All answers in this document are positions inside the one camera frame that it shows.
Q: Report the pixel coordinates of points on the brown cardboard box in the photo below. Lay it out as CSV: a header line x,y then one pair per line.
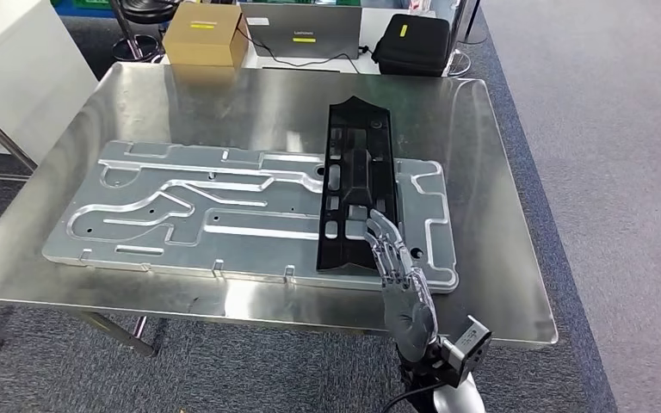
x,y
205,37

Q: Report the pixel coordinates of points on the black case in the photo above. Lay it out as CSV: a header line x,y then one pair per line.
x,y
413,45

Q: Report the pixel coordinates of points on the black round stool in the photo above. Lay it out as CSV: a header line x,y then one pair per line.
x,y
139,28

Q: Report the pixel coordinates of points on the stainless steel workbench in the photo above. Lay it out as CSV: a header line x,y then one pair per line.
x,y
250,114

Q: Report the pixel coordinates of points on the stamped silver metal plate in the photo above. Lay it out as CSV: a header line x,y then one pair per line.
x,y
222,216

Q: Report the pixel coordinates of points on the grey laptop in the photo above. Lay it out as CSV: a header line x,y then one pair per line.
x,y
302,31

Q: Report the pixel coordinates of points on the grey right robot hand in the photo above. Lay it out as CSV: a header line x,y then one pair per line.
x,y
407,308

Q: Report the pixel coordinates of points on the green plastic crate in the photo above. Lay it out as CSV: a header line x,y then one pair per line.
x,y
85,4

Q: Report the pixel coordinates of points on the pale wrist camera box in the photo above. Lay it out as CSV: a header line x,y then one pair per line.
x,y
470,345

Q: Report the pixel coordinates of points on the black plastic plate frame part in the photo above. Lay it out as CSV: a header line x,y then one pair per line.
x,y
359,182

